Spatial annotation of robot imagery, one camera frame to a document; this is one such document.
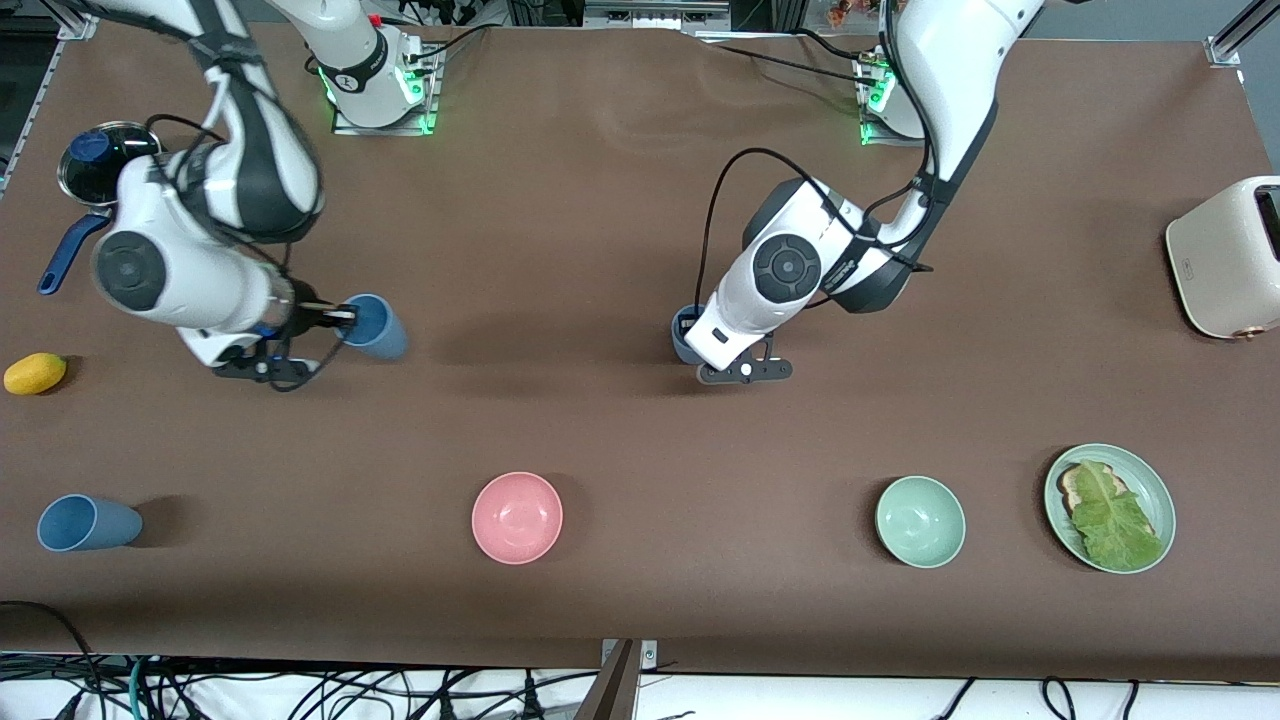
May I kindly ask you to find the blue cup holding tissue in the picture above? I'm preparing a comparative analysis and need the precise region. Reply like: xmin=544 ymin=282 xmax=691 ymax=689
xmin=671 ymin=304 xmax=716 ymax=365

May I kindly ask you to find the pink bowl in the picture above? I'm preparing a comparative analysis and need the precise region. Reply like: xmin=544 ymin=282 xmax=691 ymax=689
xmin=471 ymin=472 xmax=564 ymax=566

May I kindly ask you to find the glass lid with blue knob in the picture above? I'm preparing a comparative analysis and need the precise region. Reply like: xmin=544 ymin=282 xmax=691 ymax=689
xmin=57 ymin=120 xmax=163 ymax=208

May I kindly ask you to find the yellow lemon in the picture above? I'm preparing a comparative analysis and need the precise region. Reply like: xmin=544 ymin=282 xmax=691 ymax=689
xmin=3 ymin=352 xmax=68 ymax=396

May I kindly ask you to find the green bowl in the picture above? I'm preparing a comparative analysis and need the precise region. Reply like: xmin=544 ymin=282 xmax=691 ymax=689
xmin=875 ymin=475 xmax=967 ymax=569

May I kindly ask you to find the toasted bread slice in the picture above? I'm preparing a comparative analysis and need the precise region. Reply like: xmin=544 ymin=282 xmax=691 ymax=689
xmin=1058 ymin=462 xmax=1159 ymax=541

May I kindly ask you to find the green lettuce leaf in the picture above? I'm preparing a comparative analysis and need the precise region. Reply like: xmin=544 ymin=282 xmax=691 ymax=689
xmin=1072 ymin=462 xmax=1166 ymax=569

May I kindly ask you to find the green plate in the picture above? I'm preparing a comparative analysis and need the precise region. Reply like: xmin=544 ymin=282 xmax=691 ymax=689
xmin=1044 ymin=443 xmax=1177 ymax=575

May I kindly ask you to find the cream toaster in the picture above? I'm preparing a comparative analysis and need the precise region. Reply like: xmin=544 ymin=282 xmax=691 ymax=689
xmin=1165 ymin=175 xmax=1280 ymax=343

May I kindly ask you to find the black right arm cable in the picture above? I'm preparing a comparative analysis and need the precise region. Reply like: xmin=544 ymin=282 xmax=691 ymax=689
xmin=145 ymin=60 xmax=349 ymax=393

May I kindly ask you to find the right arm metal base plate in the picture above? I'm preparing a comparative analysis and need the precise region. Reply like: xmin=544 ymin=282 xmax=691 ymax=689
xmin=332 ymin=40 xmax=442 ymax=136

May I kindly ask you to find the black pot with blue handle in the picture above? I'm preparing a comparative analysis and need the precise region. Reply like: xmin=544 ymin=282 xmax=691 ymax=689
xmin=38 ymin=125 xmax=166 ymax=297

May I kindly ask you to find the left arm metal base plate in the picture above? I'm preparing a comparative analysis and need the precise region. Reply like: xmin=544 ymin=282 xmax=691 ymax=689
xmin=858 ymin=55 xmax=926 ymax=149

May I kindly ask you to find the black base cable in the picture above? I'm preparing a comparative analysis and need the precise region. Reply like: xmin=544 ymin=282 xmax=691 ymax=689
xmin=700 ymin=30 xmax=881 ymax=91
xmin=405 ymin=25 xmax=491 ymax=63

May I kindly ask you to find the metal rail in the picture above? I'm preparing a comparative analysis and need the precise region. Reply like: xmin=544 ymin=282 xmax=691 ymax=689
xmin=583 ymin=0 xmax=733 ymax=31

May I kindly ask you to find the aluminium frame profile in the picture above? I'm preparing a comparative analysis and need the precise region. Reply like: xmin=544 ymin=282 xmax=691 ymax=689
xmin=1205 ymin=0 xmax=1280 ymax=69
xmin=40 ymin=0 xmax=101 ymax=41

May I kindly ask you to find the metal camera bracket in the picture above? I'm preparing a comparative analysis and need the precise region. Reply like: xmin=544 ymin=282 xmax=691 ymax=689
xmin=572 ymin=638 xmax=659 ymax=720

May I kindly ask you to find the black looped floor cable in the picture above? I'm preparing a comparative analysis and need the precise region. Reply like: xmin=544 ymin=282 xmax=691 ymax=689
xmin=0 ymin=600 xmax=106 ymax=720

